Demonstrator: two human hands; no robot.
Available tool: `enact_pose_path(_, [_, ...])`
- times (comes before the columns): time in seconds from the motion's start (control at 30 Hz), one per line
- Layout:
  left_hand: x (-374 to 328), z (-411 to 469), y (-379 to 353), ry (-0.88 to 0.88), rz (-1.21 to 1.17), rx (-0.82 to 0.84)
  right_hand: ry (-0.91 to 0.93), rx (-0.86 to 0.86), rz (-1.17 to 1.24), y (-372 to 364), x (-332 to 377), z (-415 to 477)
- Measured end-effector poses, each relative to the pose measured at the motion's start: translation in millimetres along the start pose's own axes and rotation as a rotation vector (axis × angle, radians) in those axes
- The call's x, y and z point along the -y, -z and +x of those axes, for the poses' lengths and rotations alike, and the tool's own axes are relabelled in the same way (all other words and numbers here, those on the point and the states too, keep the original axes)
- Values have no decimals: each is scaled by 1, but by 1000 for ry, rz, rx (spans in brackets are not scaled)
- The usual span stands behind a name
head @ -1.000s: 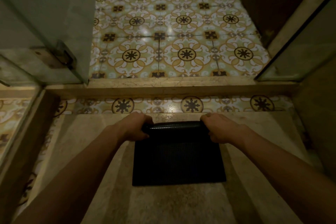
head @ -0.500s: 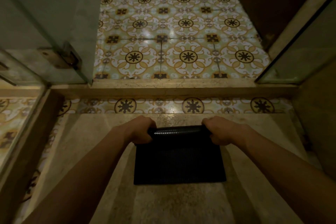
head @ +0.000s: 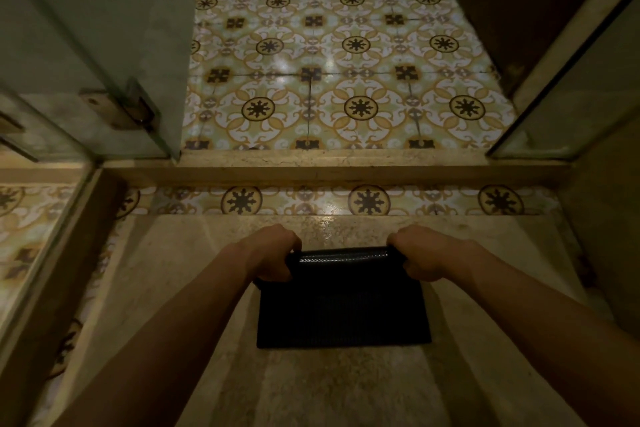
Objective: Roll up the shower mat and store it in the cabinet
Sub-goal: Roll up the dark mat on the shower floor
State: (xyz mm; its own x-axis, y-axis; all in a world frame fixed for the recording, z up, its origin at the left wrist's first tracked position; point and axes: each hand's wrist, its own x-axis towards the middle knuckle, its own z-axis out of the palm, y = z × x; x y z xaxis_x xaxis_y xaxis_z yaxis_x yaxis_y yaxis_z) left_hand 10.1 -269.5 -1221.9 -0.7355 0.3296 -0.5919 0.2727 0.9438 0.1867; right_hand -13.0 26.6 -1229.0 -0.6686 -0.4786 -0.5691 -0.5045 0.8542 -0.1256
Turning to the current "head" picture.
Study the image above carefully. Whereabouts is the person's right forearm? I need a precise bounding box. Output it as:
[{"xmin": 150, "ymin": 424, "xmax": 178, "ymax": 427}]
[{"xmin": 450, "ymin": 241, "xmax": 640, "ymax": 427}]

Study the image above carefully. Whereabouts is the stone shower threshold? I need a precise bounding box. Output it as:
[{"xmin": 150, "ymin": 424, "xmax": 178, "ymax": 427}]
[{"xmin": 102, "ymin": 149, "xmax": 571, "ymax": 188}]

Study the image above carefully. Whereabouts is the black rubber mat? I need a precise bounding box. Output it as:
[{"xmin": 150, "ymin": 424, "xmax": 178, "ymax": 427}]
[{"xmin": 254, "ymin": 247, "xmax": 433, "ymax": 349}]

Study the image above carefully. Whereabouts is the fixed glass shower panel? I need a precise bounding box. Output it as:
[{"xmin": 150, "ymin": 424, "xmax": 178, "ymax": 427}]
[{"xmin": 487, "ymin": 0, "xmax": 640, "ymax": 161}]

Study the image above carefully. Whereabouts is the person's left forearm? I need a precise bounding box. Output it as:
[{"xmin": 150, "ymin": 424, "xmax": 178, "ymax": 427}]
[{"xmin": 52, "ymin": 246, "xmax": 257, "ymax": 427}]

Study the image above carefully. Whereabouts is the person's right hand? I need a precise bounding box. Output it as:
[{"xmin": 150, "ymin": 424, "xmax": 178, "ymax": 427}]
[{"xmin": 387, "ymin": 225, "xmax": 473, "ymax": 283}]

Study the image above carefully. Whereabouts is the glass shower door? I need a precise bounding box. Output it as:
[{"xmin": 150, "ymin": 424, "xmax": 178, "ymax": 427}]
[{"xmin": 0, "ymin": 0, "xmax": 197, "ymax": 162}]

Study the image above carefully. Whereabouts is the brass door hinge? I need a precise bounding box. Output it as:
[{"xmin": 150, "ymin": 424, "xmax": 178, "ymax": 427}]
[{"xmin": 80, "ymin": 87, "xmax": 157, "ymax": 132}]

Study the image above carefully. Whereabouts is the dark wooden door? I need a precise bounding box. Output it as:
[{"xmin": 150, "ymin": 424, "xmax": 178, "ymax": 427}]
[{"xmin": 435, "ymin": 0, "xmax": 632, "ymax": 94}]

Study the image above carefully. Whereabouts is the person's left hand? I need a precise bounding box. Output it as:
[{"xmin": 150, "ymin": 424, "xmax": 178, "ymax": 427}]
[{"xmin": 234, "ymin": 224, "xmax": 303, "ymax": 283}]

